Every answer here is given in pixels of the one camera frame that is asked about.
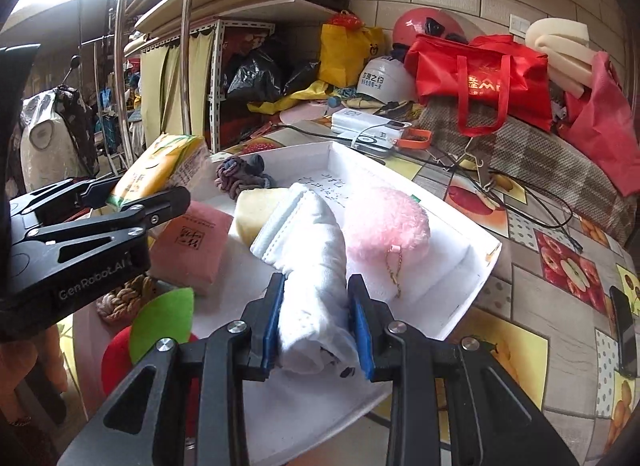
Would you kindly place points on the red plush apple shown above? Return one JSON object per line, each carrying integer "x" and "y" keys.
{"x": 117, "y": 361}

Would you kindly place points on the covered scooter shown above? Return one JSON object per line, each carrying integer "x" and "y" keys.
{"x": 55, "y": 140}

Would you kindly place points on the yellow bag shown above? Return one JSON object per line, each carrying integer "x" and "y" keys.
{"x": 345, "y": 53}

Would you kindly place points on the pink packet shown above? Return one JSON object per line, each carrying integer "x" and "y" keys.
{"x": 192, "y": 246}

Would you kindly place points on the chrome clothes rail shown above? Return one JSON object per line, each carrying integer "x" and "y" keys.
{"x": 187, "y": 45}

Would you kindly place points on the white tray box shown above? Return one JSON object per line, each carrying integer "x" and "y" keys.
{"x": 440, "y": 266}

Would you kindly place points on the person's left hand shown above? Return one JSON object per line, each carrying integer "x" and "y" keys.
{"x": 20, "y": 358}

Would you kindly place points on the yellow sponge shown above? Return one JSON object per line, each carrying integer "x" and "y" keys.
{"x": 252, "y": 216}

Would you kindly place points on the pink helmet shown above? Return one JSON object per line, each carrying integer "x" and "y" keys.
{"x": 415, "y": 25}

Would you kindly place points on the cream foam roll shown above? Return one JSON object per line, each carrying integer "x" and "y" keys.
{"x": 555, "y": 45}

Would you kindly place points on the mauve braided scrunchie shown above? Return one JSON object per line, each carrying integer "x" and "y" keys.
{"x": 235, "y": 175}

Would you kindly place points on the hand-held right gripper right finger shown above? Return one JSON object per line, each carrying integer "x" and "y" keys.
{"x": 361, "y": 336}

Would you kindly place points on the black plastic bag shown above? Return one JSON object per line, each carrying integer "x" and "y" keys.
{"x": 255, "y": 78}

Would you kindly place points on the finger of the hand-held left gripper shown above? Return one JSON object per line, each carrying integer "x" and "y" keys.
{"x": 165, "y": 201}
{"x": 75, "y": 188}

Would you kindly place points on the red tote bag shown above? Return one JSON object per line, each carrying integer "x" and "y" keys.
{"x": 480, "y": 75}

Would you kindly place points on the metal shelf rack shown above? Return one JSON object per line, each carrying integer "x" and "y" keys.
{"x": 216, "y": 85}

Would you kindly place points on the yellow-green tissue packet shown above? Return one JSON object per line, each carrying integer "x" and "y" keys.
{"x": 165, "y": 160}

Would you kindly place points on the black smartphone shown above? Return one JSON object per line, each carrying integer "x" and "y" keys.
{"x": 625, "y": 331}

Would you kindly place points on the pink plush toy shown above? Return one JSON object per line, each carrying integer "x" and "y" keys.
{"x": 385, "y": 226}

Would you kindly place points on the white cloth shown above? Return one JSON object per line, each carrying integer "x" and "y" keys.
{"x": 315, "y": 271}

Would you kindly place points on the pink-red cloth bag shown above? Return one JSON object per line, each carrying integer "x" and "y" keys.
{"x": 605, "y": 130}

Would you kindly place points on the yellow curtain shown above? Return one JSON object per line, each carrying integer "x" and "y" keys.
{"x": 167, "y": 90}

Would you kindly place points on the white wall socket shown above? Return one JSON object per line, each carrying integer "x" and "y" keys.
{"x": 520, "y": 23}

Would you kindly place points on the white helmet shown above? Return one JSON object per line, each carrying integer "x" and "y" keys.
{"x": 385, "y": 78}

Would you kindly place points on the white power bank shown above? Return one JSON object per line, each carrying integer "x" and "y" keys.
{"x": 360, "y": 123}

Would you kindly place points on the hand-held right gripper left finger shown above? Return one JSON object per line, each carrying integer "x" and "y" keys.
{"x": 272, "y": 331}

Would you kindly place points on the plaid blanket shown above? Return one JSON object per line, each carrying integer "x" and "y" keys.
{"x": 530, "y": 160}

